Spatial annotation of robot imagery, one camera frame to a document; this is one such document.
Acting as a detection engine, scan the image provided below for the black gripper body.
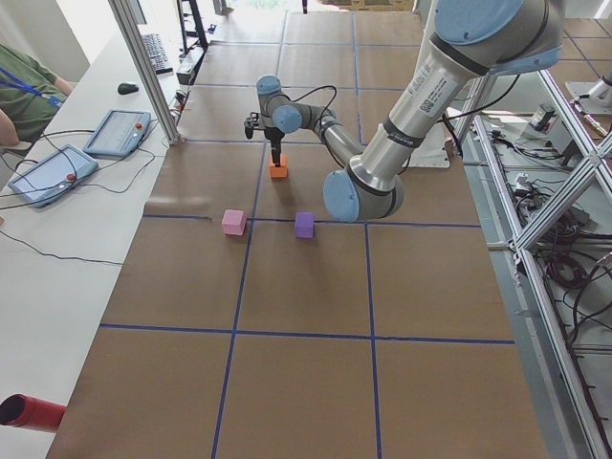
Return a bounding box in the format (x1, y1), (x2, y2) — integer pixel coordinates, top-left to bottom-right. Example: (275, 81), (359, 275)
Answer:
(265, 127), (283, 143)

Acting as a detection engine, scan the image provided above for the orange foam block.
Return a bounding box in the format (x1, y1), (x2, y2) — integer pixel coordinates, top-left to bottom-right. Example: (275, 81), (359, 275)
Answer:
(269, 154), (289, 180)

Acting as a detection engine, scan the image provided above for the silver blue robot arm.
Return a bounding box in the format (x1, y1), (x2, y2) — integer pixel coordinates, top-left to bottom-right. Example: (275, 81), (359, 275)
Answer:
(244, 1), (565, 222)

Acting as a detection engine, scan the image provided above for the purple foam block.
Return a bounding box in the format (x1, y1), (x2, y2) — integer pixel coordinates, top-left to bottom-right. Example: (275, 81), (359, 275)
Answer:
(295, 211), (315, 238)

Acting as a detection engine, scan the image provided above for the pink foam block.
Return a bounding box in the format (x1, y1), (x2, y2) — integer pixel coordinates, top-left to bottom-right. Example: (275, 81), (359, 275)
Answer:
(222, 209), (247, 236)

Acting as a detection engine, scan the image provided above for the black keyboard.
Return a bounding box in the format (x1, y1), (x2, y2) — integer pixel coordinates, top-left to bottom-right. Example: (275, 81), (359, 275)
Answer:
(141, 33), (173, 75)

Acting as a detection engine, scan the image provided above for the far blue teach pendant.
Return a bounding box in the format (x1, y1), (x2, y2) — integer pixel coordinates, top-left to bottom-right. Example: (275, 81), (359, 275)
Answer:
(83, 110), (152, 158)

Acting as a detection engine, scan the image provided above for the blue teach pendant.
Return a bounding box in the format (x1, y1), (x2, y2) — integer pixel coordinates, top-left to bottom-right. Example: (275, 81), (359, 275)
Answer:
(8, 144), (98, 208)
(83, 110), (152, 158)

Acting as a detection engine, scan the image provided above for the black computer mouse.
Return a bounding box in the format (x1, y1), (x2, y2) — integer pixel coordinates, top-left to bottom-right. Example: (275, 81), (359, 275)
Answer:
(117, 82), (139, 96)

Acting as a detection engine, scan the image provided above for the near blue teach pendant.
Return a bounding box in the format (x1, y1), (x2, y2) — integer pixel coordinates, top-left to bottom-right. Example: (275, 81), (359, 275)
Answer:
(8, 144), (98, 208)

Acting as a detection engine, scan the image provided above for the person in green shirt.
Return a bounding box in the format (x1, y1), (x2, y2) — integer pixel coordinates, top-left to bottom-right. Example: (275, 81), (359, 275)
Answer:
(1, 44), (73, 146)

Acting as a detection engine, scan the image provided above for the red cylinder tube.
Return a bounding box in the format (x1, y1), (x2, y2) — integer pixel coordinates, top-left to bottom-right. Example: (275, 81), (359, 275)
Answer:
(1, 394), (66, 433)

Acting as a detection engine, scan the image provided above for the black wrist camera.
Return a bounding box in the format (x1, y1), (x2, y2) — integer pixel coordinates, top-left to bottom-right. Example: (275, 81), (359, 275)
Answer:
(244, 112), (265, 140)

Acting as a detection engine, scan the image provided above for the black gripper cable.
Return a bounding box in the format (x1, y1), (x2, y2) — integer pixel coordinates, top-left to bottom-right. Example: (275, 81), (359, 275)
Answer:
(286, 85), (339, 120)

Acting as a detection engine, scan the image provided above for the white pedestal column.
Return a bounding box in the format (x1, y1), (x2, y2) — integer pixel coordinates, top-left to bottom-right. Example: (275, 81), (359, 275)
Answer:
(407, 0), (449, 168)

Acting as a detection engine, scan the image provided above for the aluminium frame post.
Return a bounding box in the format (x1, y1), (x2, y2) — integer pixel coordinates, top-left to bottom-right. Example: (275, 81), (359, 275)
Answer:
(108, 0), (184, 145)

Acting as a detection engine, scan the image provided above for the aluminium frame rail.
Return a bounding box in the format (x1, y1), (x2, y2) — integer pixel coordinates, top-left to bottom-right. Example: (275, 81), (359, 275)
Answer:
(473, 71), (611, 458)

